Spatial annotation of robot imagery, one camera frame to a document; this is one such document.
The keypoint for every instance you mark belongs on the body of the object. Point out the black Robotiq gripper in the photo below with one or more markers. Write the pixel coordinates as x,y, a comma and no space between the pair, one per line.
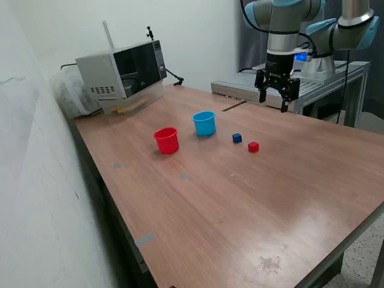
279,69

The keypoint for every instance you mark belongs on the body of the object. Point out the silver blue UR5e robot arm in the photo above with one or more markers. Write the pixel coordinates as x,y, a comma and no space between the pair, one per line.
282,27

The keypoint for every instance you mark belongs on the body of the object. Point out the aluminium robot mounting table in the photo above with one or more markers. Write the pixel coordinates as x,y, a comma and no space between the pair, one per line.
237,87

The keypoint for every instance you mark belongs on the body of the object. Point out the dark tape strip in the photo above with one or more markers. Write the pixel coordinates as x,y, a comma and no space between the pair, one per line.
234,106

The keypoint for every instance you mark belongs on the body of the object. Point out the red cube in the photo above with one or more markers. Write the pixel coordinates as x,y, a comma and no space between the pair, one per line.
253,147

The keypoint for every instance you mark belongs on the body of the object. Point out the blue cube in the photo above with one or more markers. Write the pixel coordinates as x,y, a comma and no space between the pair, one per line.
237,138

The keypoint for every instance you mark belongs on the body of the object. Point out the blue plastic cup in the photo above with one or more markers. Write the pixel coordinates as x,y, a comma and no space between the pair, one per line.
205,127

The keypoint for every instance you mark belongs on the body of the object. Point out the red plastic cup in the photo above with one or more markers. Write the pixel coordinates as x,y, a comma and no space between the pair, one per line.
167,144

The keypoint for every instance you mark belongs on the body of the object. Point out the clear acrylic stand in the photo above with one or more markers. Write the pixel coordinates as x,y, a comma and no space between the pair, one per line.
151,95

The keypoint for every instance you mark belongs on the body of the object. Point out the wooden sticks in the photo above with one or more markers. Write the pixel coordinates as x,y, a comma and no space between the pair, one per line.
132,105

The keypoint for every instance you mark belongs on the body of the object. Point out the silver microwave oven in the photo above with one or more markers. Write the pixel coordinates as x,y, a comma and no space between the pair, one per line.
99,75

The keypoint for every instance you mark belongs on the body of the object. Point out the long grey tape strip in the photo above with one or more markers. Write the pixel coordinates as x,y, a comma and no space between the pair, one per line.
145,239

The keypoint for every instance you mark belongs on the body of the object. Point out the clear plastic bag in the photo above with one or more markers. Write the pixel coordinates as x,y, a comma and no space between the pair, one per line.
70,96

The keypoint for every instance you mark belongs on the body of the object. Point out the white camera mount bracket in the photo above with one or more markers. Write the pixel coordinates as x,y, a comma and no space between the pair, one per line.
282,52

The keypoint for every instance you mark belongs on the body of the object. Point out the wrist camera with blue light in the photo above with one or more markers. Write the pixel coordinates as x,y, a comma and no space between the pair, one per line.
303,56

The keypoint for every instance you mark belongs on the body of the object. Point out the black camera mount stud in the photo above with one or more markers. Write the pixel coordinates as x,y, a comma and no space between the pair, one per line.
149,32

